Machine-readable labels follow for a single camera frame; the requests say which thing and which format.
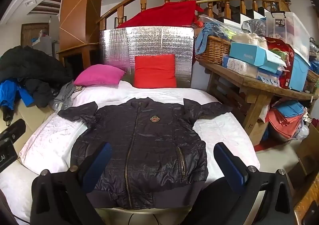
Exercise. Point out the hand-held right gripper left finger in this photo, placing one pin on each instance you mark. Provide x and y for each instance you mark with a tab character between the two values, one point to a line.
98	167

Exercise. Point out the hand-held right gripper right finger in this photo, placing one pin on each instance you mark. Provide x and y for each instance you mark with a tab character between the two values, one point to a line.
229	167

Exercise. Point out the black quilted jacket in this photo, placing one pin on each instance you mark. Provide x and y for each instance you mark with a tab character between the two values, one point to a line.
149	145

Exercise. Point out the pale pink embossed blanket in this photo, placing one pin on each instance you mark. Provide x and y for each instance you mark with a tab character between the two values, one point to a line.
224	127

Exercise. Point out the white bed sheet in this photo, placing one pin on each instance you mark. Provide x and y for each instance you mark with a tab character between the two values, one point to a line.
15	190

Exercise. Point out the blue jacket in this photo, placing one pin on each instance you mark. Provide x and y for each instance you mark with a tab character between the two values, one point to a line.
22	92

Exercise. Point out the folded orange blue fabric pile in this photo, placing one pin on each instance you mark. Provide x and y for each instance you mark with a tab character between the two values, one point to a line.
284	127

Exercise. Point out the grey cloth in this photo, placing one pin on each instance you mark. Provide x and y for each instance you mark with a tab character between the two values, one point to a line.
64	95

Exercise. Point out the translucent plastic bag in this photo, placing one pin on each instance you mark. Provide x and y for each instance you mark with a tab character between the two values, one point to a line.
302	132

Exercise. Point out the blue folded cloth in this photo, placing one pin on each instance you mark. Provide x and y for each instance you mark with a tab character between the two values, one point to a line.
289	109

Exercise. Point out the large cardboard box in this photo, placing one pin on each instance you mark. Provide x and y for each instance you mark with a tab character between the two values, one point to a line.
311	147

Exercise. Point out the wooden table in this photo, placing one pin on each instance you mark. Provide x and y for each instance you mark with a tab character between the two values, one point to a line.
256	85

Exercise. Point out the pile of black coats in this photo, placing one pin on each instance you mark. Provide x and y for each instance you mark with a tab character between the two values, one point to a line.
30	65

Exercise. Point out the magenta pillow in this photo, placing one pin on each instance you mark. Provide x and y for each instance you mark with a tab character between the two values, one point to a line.
99	75

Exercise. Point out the blue white tissue pack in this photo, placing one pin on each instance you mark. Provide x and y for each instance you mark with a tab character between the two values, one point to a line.
269	79

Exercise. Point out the toilet paper pack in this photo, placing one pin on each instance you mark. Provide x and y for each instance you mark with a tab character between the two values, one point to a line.
239	66

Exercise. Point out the red pillow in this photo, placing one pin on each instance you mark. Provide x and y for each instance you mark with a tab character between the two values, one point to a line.
154	71

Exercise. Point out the grey refrigerator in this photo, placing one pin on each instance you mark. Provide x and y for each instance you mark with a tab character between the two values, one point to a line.
44	45

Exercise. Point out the light blue cardboard box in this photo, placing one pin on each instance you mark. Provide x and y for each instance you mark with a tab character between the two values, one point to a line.
245	54

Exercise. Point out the red box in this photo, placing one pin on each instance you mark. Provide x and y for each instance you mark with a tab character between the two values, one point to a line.
286	65

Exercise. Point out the blue plastic bin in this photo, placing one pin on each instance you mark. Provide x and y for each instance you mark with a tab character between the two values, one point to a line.
299	72

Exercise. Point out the wicker basket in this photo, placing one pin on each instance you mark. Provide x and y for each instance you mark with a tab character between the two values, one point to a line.
214	50

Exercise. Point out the wooden door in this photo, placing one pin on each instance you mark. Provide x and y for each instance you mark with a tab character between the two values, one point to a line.
27	32

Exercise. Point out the plastic bag with beige contents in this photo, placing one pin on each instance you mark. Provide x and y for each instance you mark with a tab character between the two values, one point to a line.
249	39

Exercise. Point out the silver foil insulation panel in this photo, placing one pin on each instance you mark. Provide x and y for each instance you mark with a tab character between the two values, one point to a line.
149	40

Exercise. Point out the clear plastic bag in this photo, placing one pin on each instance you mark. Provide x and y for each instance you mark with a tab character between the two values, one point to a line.
224	25

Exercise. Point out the dark plastic bag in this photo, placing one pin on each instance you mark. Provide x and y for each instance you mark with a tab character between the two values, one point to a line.
256	26

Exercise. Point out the clear plastic storage box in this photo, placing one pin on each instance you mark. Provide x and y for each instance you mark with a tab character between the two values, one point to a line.
291	30

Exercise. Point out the brown wooden column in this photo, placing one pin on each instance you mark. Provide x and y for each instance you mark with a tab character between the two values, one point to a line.
79	15

